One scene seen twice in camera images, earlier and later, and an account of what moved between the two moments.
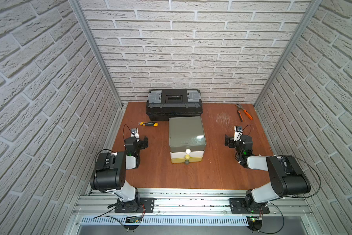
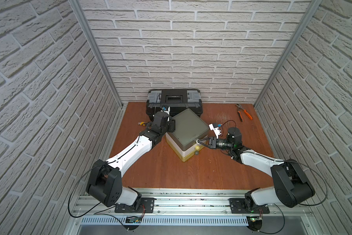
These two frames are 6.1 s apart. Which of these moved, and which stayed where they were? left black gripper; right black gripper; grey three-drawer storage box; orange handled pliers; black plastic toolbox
Moved: left black gripper; right black gripper; grey three-drawer storage box
Stayed: orange handled pliers; black plastic toolbox
